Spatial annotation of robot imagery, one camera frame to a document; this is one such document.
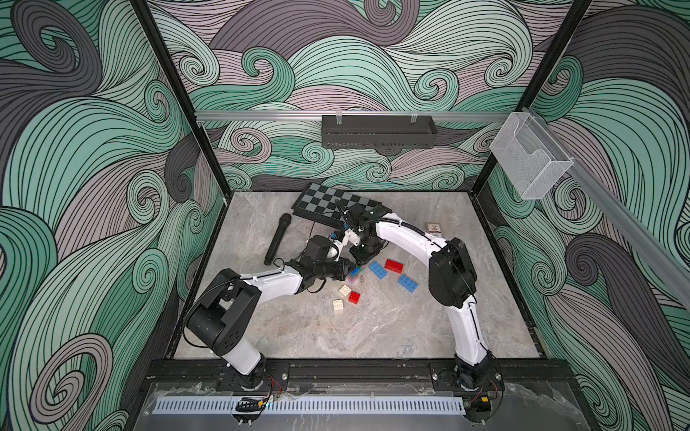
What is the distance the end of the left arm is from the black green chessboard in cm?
30

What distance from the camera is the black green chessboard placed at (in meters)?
1.11

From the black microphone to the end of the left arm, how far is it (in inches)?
10.9

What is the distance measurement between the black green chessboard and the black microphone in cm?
6

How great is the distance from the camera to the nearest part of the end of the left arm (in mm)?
708

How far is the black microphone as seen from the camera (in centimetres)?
99
